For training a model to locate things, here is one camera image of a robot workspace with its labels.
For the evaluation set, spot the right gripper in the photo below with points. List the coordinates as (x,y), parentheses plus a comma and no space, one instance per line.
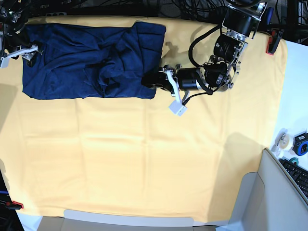
(27,53)

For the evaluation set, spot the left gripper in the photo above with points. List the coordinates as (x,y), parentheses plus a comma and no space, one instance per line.
(165,79)

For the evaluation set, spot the blue long-sleeve shirt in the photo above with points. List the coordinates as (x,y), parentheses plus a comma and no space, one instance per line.
(83,61)

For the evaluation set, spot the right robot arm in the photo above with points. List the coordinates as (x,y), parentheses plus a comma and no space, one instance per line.
(14,40)

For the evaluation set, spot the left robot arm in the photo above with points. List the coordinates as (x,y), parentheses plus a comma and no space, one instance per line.
(240,22)

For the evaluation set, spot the yellow table cloth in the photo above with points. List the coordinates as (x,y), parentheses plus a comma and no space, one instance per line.
(134,157)

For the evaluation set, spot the red clamp upper right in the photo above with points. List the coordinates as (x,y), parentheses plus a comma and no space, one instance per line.
(274,40)

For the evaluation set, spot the red clamp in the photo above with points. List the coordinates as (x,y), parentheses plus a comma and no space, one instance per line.
(274,40)
(11,205)

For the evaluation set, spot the clear tape roll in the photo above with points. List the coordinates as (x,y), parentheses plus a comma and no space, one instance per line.
(284,142)

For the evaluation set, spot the red clamp lower left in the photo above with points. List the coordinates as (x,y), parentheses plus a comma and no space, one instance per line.
(11,205)

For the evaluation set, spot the blue tape measure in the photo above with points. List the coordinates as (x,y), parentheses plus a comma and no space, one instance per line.
(301,144)

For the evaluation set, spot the green tape roll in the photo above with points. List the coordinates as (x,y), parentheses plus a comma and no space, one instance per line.
(294,160)

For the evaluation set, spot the white partition panel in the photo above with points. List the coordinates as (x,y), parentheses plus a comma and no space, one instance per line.
(269,200)

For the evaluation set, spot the black keyboard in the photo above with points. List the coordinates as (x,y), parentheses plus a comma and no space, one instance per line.
(298,174)

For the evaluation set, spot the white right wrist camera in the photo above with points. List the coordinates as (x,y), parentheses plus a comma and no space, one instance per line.
(4,62)

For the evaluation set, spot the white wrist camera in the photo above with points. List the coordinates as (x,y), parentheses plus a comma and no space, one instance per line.
(4,62)
(177,108)

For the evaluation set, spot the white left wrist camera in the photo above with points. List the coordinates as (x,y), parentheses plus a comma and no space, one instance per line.
(177,108)

